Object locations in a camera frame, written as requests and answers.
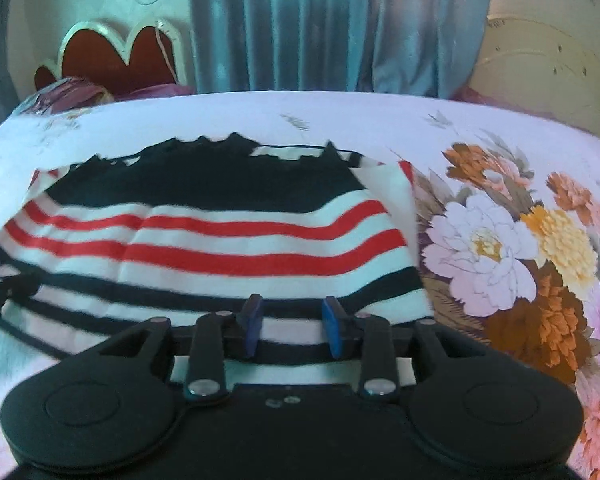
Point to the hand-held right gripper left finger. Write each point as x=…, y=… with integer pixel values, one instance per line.
x=252, y=325

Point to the floral bed sheet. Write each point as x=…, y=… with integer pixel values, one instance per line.
x=330, y=120

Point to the cream bed headboard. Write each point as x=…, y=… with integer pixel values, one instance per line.
x=530, y=80

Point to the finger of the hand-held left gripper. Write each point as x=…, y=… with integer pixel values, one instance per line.
x=15, y=285

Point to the red heart-shaped headboard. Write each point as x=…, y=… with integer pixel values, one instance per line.
x=100, y=67

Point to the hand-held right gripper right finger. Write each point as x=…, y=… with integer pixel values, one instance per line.
x=334, y=327

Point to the blue curtain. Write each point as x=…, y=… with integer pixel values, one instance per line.
x=305, y=20

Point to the striped knit sweater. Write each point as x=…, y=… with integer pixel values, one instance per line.
x=230, y=240

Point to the purple pillow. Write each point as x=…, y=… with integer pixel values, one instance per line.
x=75, y=92

